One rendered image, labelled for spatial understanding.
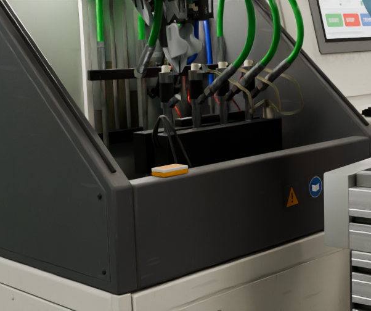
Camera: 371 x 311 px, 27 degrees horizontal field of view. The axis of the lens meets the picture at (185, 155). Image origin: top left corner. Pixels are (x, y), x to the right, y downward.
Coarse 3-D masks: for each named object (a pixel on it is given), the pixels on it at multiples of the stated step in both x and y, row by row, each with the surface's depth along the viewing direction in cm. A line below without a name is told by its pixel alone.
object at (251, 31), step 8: (248, 0) 143; (248, 8) 143; (248, 16) 143; (144, 24) 166; (248, 24) 143; (144, 32) 166; (248, 32) 143; (144, 40) 166; (248, 40) 144; (248, 48) 144; (240, 56) 146; (232, 64) 147; (240, 64) 146; (224, 72) 149; (232, 72) 148; (216, 80) 151; (224, 80) 150; (208, 88) 152; (216, 88) 151; (208, 96) 153
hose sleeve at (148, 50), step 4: (148, 40) 134; (148, 44) 133; (156, 44) 134; (144, 48) 135; (148, 48) 133; (152, 48) 133; (144, 52) 135; (148, 52) 134; (152, 52) 135; (144, 56) 136; (148, 56) 135; (140, 60) 137; (144, 60) 136; (148, 60) 136; (140, 64) 138; (144, 64) 137; (148, 64) 138; (136, 68) 140; (140, 68) 139; (144, 68) 139; (140, 72) 140
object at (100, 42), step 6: (96, 0) 161; (102, 0) 162; (156, 0) 128; (162, 0) 128; (96, 6) 162; (102, 6) 162; (156, 6) 128; (162, 6) 128; (96, 12) 162; (102, 12) 162; (156, 12) 128; (162, 12) 129; (102, 18) 162; (156, 18) 129; (102, 24) 163; (156, 24) 129; (102, 30) 163; (156, 30) 130; (102, 36) 163; (150, 36) 132; (156, 36) 131; (102, 42) 163; (150, 42) 132; (156, 42) 133
